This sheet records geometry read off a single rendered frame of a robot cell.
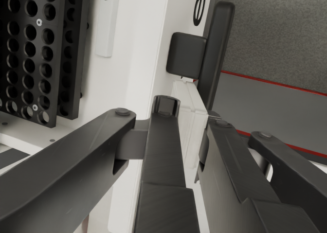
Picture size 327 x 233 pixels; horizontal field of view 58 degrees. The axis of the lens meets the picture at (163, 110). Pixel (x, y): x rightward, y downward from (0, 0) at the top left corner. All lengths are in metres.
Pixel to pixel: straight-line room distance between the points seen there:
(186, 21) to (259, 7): 0.89
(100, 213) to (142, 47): 0.34
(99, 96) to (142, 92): 0.13
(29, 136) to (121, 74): 0.11
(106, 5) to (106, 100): 0.09
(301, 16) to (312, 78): 0.21
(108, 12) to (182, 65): 0.12
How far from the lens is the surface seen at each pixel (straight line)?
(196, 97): 0.16
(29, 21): 0.28
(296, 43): 1.10
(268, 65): 1.10
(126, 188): 0.22
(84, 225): 0.55
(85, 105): 0.33
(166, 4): 0.18
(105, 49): 0.29
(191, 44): 0.20
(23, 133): 0.33
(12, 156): 0.34
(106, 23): 0.29
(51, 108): 0.27
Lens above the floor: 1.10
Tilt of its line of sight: 66 degrees down
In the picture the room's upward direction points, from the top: 123 degrees counter-clockwise
